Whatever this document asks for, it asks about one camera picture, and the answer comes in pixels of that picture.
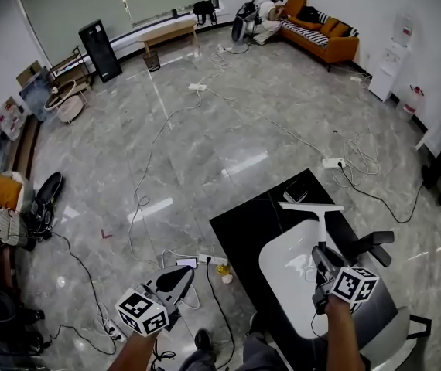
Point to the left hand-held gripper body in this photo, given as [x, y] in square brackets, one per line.
[141, 311]

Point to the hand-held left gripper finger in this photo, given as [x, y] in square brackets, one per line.
[183, 288]
[166, 276]

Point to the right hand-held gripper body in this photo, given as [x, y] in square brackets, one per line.
[354, 286]

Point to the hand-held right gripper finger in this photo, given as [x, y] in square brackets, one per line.
[334, 262]
[320, 265]

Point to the white squeegee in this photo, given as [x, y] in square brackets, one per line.
[321, 226]

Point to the person's left forearm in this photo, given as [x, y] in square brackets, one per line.
[135, 354]

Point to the person's right forearm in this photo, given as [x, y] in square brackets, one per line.
[344, 334]

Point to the smartphone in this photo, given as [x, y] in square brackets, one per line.
[186, 263]

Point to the white sink basin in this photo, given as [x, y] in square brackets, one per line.
[290, 276]

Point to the yellow bottle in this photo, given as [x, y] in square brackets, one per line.
[223, 270]

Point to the white paper wad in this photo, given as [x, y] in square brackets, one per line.
[227, 279]

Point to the black faucet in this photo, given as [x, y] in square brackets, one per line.
[375, 242]

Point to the person's left shoe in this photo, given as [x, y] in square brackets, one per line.
[204, 340]

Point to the person's shoe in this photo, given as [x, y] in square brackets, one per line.
[257, 323]
[204, 340]

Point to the grey office chair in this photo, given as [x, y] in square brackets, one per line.
[398, 334]

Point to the black and white dispenser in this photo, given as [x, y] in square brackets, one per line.
[296, 191]

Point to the black table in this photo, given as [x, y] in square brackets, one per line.
[243, 238]

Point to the person's right shoe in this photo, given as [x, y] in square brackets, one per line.
[257, 323]

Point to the person's grey trousers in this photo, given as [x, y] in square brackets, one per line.
[259, 354]

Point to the black oval shell case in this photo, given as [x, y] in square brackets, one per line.
[48, 191]

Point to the woven basket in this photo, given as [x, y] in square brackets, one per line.
[9, 228]

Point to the clear water jug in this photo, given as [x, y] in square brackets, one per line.
[412, 103]

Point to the orange cushion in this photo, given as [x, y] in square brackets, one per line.
[329, 24]
[340, 30]
[7, 192]
[295, 4]

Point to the brown wooden platform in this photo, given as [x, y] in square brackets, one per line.
[25, 149]

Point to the cream round drum table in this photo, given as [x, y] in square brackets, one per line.
[71, 110]

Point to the white water dispenser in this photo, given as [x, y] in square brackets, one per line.
[390, 64]

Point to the round wooden rim table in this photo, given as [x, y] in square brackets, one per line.
[60, 95]

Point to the orange sofa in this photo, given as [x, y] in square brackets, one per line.
[336, 46]

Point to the white bag with red label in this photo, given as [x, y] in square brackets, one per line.
[11, 118]

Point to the grey marble panel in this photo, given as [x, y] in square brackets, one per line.
[36, 95]

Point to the striped sofa mat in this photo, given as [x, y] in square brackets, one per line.
[305, 33]

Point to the metal shelf rack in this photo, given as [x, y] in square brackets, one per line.
[69, 66]

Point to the black tower appliance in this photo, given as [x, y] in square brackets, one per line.
[100, 50]

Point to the cardboard box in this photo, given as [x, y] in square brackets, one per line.
[29, 73]

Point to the wooden bench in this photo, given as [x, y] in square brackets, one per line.
[166, 31]

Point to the black bag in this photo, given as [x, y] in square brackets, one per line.
[308, 14]

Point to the black backpack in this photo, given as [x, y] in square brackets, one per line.
[204, 12]

